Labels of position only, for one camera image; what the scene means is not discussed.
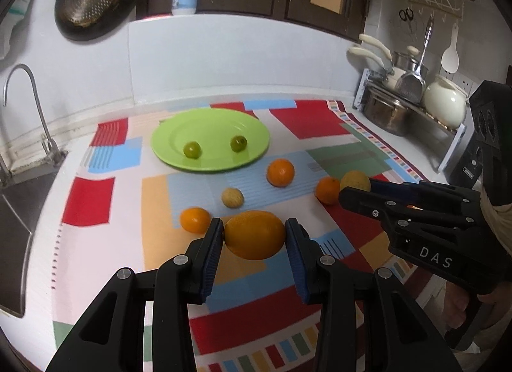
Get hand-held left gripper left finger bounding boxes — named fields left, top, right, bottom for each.
left=56, top=218, right=225, bottom=372

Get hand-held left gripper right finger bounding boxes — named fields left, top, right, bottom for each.
left=284, top=218, right=457, bottom=372

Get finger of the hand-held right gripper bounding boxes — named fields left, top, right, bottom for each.
left=369, top=178, right=481, bottom=213
left=339, top=186, right=441, bottom=237

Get orange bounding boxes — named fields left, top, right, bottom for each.
left=180, top=207, right=211, bottom=234
left=266, top=158, right=296, bottom=188
left=315, top=176, right=342, bottom=206
left=224, top=210, right=286, bottom=260

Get green plate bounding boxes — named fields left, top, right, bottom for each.
left=151, top=108, right=270, bottom=173

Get beige cloth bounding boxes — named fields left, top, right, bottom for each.
left=480, top=186, right=512, bottom=245

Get large steel pot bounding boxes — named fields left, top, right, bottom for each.
left=362, top=86, right=414, bottom=137

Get white dish rack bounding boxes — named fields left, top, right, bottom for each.
left=354, top=68, right=467, bottom=175

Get cream teapot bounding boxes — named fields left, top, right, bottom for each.
left=423, top=74, right=470, bottom=128

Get steel skimmer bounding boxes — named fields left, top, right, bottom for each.
left=394, top=16, right=435, bottom=103

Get black countertop appliance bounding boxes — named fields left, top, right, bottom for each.
left=444, top=80, right=512, bottom=191

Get colourful patchwork table mat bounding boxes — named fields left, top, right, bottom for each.
left=51, top=98, right=430, bottom=372

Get steel lidded pot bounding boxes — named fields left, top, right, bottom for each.
left=394, top=45, right=430, bottom=77

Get white rice paddle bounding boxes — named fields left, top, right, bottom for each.
left=441, top=22, right=459, bottom=73

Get black scissors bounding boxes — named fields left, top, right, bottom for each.
left=399, top=7, right=417, bottom=35

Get steel sink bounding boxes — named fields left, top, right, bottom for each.
left=0, top=160, right=67, bottom=319

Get thin gooseneck faucet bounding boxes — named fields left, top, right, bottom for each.
left=3, top=64, right=67, bottom=165

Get white wall outlet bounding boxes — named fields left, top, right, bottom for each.
left=440, top=70, right=476, bottom=93

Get cream handled saucepan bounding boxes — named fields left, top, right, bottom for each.
left=359, top=33, right=401, bottom=77
left=347, top=46, right=409, bottom=91

